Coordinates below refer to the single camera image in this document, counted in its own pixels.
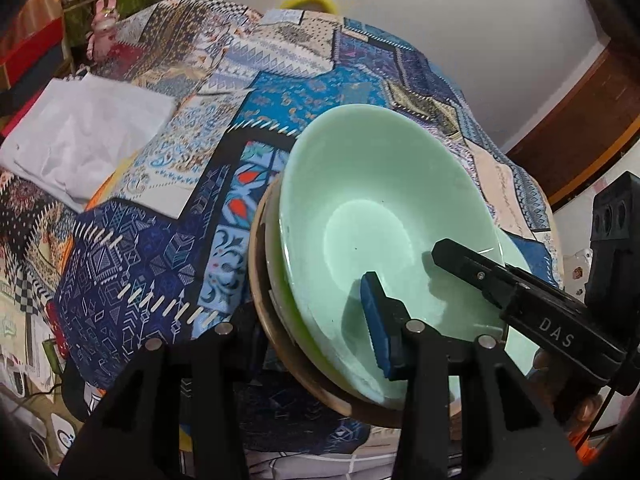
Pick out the patchwork patterned tablecloth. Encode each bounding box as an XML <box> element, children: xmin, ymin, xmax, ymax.
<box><xmin>1</xmin><ymin>0</ymin><xmax>564</xmax><ymax>388</ymax></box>

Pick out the person right hand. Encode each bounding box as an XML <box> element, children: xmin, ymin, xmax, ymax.
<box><xmin>527</xmin><ymin>349</ymin><xmax>603</xmax><ymax>434</ymax></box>

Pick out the white sticker suitcase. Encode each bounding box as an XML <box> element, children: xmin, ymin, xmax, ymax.
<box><xmin>563</xmin><ymin>248</ymin><xmax>593</xmax><ymax>301</ymax></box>

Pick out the orange pink curtain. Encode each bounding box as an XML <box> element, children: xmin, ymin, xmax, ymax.
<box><xmin>0</xmin><ymin>0</ymin><xmax>62</xmax><ymax>56</ymax></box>

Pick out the white patterned bowl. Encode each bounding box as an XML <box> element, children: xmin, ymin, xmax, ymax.
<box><xmin>264</xmin><ymin>183</ymin><xmax>373</xmax><ymax>404</ymax></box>

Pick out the green cardboard box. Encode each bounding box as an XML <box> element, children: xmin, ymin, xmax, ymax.
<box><xmin>62</xmin><ymin>0</ymin><xmax>162</xmax><ymax>49</ymax></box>

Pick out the red box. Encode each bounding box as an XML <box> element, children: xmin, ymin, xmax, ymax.
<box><xmin>1</xmin><ymin>18</ymin><xmax>64</xmax><ymax>91</ymax></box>

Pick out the white folded paper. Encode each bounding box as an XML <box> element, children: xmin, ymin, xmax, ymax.
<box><xmin>1</xmin><ymin>74</ymin><xmax>177</xmax><ymax>212</ymax></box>

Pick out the pink bunny toy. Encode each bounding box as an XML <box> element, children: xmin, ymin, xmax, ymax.
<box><xmin>87</xmin><ymin>0</ymin><xmax>119</xmax><ymax>62</ymax></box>

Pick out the mint green bowl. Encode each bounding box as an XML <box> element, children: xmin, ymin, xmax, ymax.
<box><xmin>279</xmin><ymin>104</ymin><xmax>503</xmax><ymax>410</ymax></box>

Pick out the mint green plate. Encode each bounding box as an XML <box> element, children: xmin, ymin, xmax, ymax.
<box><xmin>433</xmin><ymin>229</ymin><xmax>539</xmax><ymax>377</ymax></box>

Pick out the wooden door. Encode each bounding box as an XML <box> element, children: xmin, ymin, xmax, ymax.
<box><xmin>509</xmin><ymin>0</ymin><xmax>639</xmax><ymax>209</ymax></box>

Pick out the pink bowl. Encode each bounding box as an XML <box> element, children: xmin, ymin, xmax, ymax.
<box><xmin>248</xmin><ymin>179</ymin><xmax>461</xmax><ymax>432</ymax></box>

